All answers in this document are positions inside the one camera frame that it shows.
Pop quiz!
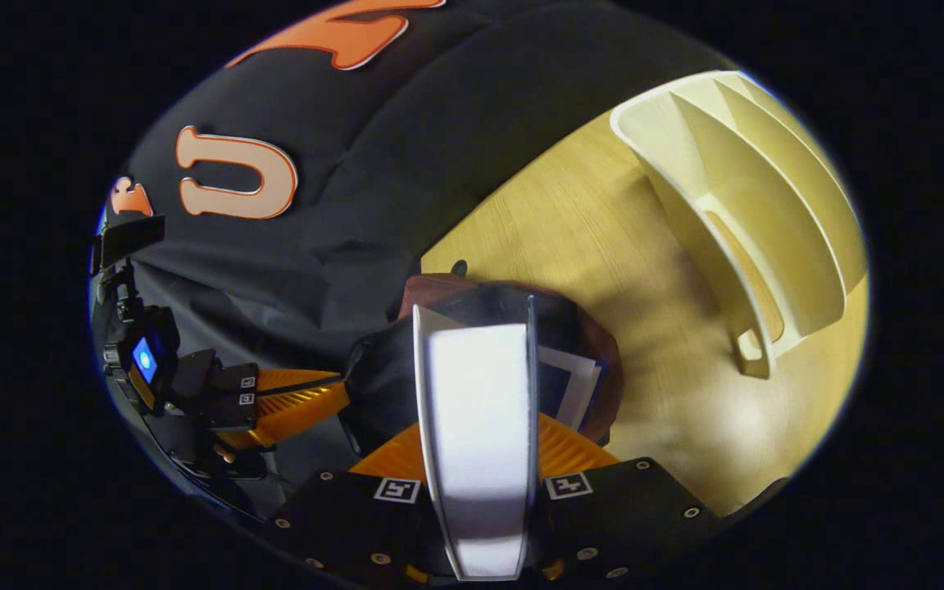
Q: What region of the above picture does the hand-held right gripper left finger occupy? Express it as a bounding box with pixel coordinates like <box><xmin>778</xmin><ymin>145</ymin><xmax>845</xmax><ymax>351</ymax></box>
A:
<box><xmin>263</xmin><ymin>422</ymin><xmax>448</xmax><ymax>584</ymax></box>

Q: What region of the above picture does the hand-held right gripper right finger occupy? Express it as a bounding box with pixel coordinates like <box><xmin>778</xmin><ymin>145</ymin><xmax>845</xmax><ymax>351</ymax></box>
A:
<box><xmin>521</xmin><ymin>412</ymin><xmax>723</xmax><ymax>583</ymax></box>

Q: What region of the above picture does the cream plastic bookshelf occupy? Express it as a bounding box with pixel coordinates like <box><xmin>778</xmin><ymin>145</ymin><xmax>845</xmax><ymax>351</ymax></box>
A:
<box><xmin>610</xmin><ymin>70</ymin><xmax>868</xmax><ymax>379</ymax></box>

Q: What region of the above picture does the dark grey cover book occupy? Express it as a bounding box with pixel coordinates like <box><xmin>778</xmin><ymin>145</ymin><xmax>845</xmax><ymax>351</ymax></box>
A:
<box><xmin>413</xmin><ymin>297</ymin><xmax>540</xmax><ymax>581</ymax></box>

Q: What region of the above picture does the maroon schoolbag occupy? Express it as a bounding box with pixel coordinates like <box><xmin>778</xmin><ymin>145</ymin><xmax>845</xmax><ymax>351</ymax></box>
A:
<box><xmin>339</xmin><ymin>273</ymin><xmax>624</xmax><ymax>460</ymax></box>

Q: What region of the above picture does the black backdrop cloth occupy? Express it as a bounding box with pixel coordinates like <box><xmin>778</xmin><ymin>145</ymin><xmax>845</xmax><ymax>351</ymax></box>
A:
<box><xmin>91</xmin><ymin>0</ymin><xmax>735</xmax><ymax>525</ymax></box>

